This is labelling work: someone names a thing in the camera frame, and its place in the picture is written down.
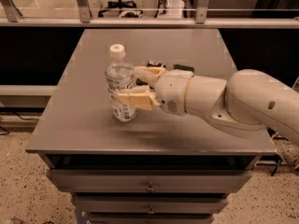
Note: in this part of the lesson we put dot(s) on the green yellow sponge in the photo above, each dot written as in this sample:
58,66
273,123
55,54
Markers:
183,67

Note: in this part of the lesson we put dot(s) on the top grey drawer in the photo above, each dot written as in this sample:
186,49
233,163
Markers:
147,181

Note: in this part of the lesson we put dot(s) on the grey drawer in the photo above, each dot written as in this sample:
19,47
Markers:
149,219
149,204
147,181

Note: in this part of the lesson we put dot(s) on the black snack packet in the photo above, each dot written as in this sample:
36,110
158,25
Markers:
155,64

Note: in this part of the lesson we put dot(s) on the clear plastic water bottle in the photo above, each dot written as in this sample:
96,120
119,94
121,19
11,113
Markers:
120,76

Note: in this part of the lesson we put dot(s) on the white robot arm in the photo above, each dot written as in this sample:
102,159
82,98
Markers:
248,102

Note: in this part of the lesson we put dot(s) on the grey drawer cabinet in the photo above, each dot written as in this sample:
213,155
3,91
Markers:
77,130

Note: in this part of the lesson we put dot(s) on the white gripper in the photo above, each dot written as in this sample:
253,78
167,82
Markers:
170,90

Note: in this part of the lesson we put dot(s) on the middle grey drawer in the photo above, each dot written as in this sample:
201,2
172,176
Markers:
149,204

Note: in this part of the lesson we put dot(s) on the bottom grey drawer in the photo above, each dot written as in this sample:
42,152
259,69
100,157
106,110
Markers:
149,219

